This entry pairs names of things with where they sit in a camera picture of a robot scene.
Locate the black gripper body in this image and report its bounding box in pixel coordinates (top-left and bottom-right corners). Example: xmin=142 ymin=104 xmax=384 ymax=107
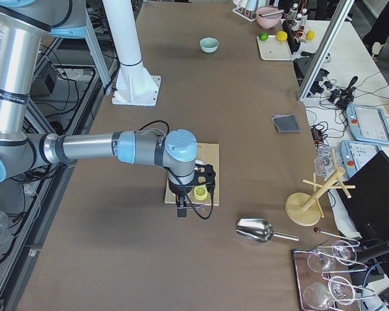
xmin=167 ymin=179 xmax=193 ymax=205

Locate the pale green ceramic bowl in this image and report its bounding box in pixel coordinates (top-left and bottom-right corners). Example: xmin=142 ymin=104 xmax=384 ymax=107
xmin=199 ymin=37 xmax=219 ymax=53

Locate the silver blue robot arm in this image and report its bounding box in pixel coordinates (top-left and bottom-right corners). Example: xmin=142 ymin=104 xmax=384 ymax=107
xmin=0 ymin=1 xmax=215 ymax=217

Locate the pink bowl with ice cubes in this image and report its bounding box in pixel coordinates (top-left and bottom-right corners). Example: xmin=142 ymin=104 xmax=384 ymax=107
xmin=256 ymin=6 xmax=283 ymax=29

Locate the bamboo cutting board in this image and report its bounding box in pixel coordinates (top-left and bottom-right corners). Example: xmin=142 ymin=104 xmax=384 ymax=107
xmin=164 ymin=143 xmax=220 ymax=207

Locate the steel scoop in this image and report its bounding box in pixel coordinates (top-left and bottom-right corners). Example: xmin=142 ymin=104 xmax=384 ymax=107
xmin=235 ymin=218 xmax=300 ymax=243

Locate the wooden mug tree stand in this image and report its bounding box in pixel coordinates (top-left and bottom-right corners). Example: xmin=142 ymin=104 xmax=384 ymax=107
xmin=285 ymin=148 xmax=356 ymax=226

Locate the grey folded cloth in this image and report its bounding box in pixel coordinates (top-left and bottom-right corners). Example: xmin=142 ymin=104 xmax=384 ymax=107
xmin=271 ymin=113 xmax=301 ymax=133

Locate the clear plastic container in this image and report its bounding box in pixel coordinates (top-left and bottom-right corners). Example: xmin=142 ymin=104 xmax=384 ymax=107
xmin=314 ymin=146 xmax=342 ymax=180

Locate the wine glass rack tray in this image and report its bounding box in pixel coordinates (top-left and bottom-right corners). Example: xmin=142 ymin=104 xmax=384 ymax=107
xmin=292 ymin=240 xmax=375 ymax=310

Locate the cream serving tray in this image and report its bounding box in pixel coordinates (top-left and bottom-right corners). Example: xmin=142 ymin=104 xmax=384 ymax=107
xmin=256 ymin=35 xmax=292 ymax=61

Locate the green lime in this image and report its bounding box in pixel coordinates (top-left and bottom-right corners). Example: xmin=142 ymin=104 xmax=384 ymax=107
xmin=259 ymin=32 xmax=268 ymax=41

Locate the lower blue teach pendant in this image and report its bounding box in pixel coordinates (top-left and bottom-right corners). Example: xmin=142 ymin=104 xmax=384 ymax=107
xmin=340 ymin=140 xmax=381 ymax=178

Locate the blue teach pendant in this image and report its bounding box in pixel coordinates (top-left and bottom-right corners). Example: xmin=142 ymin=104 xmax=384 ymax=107
xmin=340 ymin=140 xmax=381 ymax=178
xmin=346 ymin=104 xmax=389 ymax=145

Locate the yellow lemon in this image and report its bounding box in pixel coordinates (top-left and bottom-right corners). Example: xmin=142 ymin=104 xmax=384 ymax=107
xmin=276 ymin=31 xmax=288 ymax=42

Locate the black monitor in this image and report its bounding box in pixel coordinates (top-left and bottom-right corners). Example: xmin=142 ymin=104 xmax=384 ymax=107
xmin=340 ymin=151 xmax=389 ymax=240

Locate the pastel cup rack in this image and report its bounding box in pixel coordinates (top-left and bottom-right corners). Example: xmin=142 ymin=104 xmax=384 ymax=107
xmin=232 ymin=0 xmax=258 ymax=21

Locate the upper blue teach pendant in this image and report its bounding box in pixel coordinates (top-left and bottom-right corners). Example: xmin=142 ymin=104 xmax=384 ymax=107
xmin=346 ymin=104 xmax=389 ymax=145

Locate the lemon slice near handle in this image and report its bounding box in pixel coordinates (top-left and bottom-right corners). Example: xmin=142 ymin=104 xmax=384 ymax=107
xmin=193 ymin=185 xmax=208 ymax=201

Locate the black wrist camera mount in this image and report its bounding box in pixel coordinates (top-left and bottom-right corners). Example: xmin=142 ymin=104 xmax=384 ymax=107
xmin=193 ymin=164 xmax=216 ymax=196

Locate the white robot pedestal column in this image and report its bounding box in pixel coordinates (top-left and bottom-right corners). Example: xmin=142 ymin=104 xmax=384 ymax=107
xmin=103 ymin=0 xmax=161 ymax=107

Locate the copper wire bottle rack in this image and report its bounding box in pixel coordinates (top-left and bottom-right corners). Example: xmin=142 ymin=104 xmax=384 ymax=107
xmin=285 ymin=3 xmax=312 ymax=43

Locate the aluminium frame post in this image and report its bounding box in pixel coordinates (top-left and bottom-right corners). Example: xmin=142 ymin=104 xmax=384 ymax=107
xmin=297 ymin=0 xmax=354 ymax=102

